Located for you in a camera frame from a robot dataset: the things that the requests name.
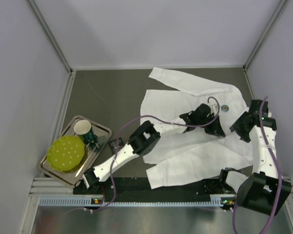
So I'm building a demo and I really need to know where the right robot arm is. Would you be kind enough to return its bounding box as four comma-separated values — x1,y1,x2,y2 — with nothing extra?
220,99,292,215

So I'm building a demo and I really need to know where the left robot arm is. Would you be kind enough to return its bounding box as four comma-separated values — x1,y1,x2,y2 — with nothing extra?
80,104,225,190

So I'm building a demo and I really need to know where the blue round brooch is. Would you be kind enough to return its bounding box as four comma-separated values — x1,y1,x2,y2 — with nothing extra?
221,105,229,112

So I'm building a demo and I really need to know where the white button-up shirt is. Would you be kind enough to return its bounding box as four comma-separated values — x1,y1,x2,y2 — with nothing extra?
141,68,253,189

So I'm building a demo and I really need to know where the small black box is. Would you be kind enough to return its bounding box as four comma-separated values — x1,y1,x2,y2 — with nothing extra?
108,137,124,154

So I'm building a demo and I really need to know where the green paper cup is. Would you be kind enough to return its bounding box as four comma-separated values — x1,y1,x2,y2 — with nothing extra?
74,119,97,144

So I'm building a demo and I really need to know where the metal knife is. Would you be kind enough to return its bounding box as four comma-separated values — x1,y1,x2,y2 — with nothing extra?
75,161,88,178

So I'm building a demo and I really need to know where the green polka dot plate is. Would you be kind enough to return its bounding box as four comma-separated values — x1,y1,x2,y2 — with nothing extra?
46,135,85,173

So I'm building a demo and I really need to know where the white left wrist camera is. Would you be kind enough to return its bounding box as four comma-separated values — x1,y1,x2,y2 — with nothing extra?
209,104,219,115

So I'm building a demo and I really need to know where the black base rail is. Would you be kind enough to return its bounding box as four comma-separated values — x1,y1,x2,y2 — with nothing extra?
73,177,235,203

